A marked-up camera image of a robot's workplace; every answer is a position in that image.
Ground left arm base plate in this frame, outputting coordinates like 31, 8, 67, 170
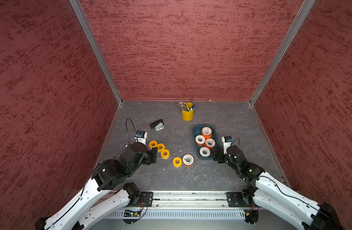
136, 191, 154, 208

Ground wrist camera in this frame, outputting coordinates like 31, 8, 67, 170
221, 136, 233, 154
135, 130, 148, 145

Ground black grey stapler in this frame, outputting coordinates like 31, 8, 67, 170
150, 119, 164, 131

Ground yellow tape roll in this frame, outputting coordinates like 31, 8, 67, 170
161, 149, 170, 159
173, 157, 183, 168
149, 140, 158, 149
157, 143, 165, 153

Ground aluminium front rail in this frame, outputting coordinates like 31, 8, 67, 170
74, 189, 307, 210

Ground yellow tape roll bottom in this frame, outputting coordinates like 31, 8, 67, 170
173, 157, 183, 168

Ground pens in cup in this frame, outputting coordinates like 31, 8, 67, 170
179, 102, 195, 112

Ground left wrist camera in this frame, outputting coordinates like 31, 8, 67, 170
135, 130, 148, 145

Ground right corner aluminium post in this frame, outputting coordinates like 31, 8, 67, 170
250, 0, 316, 106

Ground orange tape roll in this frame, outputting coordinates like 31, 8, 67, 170
195, 135, 206, 146
201, 126, 212, 139
205, 138, 216, 149
199, 147, 211, 158
182, 154, 194, 167

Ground yellow pen cup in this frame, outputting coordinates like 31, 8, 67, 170
181, 108, 195, 121

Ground left corner aluminium post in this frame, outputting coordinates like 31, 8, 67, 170
69, 0, 123, 106

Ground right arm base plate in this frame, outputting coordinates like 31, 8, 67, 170
226, 192, 251, 208

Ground orange tape roll bottom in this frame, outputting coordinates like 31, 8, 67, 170
182, 154, 194, 167

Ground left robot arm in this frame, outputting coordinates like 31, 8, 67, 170
35, 142, 158, 230

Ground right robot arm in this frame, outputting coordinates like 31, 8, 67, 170
211, 145, 343, 230

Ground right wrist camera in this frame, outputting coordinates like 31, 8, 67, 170
221, 136, 233, 154

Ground corner aluminium post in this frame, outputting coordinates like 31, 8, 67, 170
250, 0, 316, 106
69, 0, 123, 106

